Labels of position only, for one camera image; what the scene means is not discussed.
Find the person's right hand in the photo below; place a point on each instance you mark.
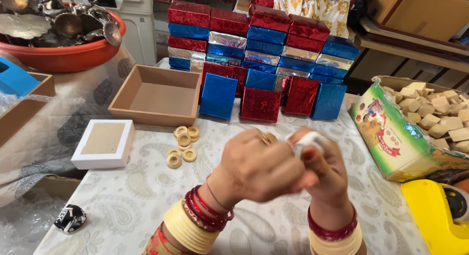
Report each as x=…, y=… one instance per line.
x=328, y=178

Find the person's left hand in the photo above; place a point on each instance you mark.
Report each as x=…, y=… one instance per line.
x=256, y=170

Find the person's right fingers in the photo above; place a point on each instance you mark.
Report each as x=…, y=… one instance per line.
x=311, y=156

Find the person's left fingers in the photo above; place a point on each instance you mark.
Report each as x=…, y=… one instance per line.
x=271, y=145

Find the small white object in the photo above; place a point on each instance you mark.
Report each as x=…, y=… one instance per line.
x=309, y=140

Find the green printed carton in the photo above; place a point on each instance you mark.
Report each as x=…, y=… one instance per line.
x=388, y=141

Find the red bangle on right wrist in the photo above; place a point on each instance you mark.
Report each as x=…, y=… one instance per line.
x=331, y=235

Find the cluster of wooden rings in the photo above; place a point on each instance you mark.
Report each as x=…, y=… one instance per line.
x=184, y=139

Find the stack of foil wrapped boxes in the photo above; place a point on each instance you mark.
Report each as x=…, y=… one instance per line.
x=263, y=53

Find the cream bangles on right wrist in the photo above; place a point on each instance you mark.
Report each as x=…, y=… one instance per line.
x=335, y=247

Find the cream bangles on wrist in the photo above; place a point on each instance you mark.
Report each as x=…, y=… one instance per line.
x=335, y=247
x=188, y=229

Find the red bangles on left wrist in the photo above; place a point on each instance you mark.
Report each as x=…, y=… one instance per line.
x=205, y=216

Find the cream bangles on left wrist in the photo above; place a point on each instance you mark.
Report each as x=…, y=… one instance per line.
x=188, y=229

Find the open brown fibreboard box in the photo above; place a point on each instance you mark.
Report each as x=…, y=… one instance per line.
x=157, y=97

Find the heap of wooden blocks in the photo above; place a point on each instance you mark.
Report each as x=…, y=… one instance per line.
x=436, y=115

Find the yellow tape dispenser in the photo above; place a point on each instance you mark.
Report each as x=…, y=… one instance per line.
x=428, y=218

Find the white cloth with yellow flowers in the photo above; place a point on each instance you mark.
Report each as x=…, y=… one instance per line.
x=315, y=9

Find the person's red patterned sleeve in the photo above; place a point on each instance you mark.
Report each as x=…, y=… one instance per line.
x=159, y=246

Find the white paisley tablecloth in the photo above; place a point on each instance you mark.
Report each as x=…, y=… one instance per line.
x=128, y=211

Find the wooden shelf with cardboard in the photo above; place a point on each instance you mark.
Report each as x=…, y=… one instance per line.
x=414, y=35

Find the white box lid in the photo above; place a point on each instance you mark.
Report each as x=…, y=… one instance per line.
x=104, y=143

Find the white appliance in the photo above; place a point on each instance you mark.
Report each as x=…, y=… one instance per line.
x=141, y=24

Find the beige cloth with grey prints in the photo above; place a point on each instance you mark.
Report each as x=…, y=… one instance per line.
x=73, y=101

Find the black crumpled wrapper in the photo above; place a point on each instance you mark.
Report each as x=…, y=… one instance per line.
x=70, y=219

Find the orange plastic basin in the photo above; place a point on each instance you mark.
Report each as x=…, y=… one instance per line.
x=62, y=57

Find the clear bubble wrap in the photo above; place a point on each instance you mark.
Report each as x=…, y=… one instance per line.
x=47, y=99

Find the brown fibreboard tray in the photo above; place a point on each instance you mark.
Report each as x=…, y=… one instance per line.
x=22, y=114

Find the blue plastic holder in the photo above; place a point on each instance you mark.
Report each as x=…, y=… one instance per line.
x=16, y=81

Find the heap of metal pieces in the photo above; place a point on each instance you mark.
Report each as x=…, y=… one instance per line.
x=33, y=26

